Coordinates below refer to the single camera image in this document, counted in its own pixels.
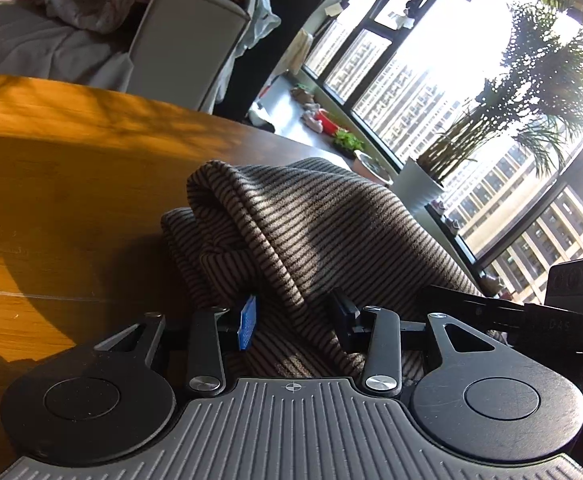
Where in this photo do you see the black window frame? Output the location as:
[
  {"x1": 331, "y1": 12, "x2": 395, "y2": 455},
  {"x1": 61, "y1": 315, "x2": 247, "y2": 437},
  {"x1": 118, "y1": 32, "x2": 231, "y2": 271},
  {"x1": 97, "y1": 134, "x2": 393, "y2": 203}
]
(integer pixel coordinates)
[{"x1": 300, "y1": 0, "x2": 583, "y2": 307}]

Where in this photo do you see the green plant in tray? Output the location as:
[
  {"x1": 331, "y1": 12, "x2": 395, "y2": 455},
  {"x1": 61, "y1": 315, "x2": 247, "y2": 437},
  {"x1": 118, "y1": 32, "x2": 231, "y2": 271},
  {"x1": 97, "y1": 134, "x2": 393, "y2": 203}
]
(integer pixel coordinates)
[{"x1": 332, "y1": 128, "x2": 367, "y2": 154}]

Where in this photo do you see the round white bowl pot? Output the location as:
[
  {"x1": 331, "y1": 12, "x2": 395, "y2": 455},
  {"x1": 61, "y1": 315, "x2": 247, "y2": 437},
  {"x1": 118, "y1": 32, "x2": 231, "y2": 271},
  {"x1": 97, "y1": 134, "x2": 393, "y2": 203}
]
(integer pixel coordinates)
[{"x1": 353, "y1": 149, "x2": 395, "y2": 184}]

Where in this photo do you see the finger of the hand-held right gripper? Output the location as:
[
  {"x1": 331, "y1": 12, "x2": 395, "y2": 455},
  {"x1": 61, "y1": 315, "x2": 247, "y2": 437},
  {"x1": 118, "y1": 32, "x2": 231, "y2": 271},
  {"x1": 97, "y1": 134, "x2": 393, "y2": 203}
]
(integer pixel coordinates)
[{"x1": 418, "y1": 284, "x2": 528, "y2": 319}]

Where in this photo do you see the grey sofa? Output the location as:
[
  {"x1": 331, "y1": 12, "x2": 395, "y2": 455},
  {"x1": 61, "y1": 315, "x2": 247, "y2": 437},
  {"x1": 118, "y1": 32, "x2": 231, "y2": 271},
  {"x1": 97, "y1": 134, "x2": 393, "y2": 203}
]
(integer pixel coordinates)
[{"x1": 0, "y1": 0, "x2": 252, "y2": 114}]

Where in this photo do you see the grey sofa blanket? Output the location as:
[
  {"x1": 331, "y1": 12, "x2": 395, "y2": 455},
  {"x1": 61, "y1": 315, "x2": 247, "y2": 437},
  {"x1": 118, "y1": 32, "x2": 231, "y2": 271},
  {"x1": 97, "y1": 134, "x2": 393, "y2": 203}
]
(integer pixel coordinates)
[{"x1": 0, "y1": 2, "x2": 138, "y2": 94}]

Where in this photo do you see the striped knit garment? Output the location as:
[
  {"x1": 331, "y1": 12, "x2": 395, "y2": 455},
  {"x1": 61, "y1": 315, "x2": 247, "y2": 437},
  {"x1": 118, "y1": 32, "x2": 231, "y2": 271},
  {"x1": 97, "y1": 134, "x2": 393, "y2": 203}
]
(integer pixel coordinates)
[{"x1": 160, "y1": 157, "x2": 508, "y2": 382}]

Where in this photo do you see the red basin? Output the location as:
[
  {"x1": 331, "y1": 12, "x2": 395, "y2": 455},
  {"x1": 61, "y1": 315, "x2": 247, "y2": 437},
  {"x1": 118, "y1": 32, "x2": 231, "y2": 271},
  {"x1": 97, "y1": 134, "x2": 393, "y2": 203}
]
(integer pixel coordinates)
[{"x1": 316, "y1": 109, "x2": 345, "y2": 137}]

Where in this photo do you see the cream cloth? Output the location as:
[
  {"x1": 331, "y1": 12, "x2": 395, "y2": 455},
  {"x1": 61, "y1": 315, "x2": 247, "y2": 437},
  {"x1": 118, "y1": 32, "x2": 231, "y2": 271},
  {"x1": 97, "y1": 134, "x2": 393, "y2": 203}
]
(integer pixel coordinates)
[{"x1": 286, "y1": 29, "x2": 315, "y2": 74}]

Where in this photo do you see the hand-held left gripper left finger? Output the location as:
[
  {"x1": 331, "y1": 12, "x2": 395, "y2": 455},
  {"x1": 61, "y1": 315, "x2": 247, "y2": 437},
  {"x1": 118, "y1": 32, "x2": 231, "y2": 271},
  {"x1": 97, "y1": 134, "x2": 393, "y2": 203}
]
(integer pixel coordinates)
[{"x1": 91, "y1": 294, "x2": 260, "y2": 399}]

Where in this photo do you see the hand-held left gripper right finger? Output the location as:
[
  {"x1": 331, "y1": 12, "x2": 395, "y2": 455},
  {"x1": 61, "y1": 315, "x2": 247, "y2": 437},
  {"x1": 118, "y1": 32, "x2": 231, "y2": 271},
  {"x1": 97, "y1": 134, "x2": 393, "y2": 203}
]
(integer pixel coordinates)
[{"x1": 325, "y1": 287, "x2": 508, "y2": 399}]

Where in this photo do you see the palm in white pot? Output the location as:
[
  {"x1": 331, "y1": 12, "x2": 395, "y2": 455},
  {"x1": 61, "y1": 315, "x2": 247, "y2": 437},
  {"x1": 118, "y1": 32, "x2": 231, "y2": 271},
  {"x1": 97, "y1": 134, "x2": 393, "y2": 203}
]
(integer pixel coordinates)
[{"x1": 390, "y1": 0, "x2": 583, "y2": 207}]

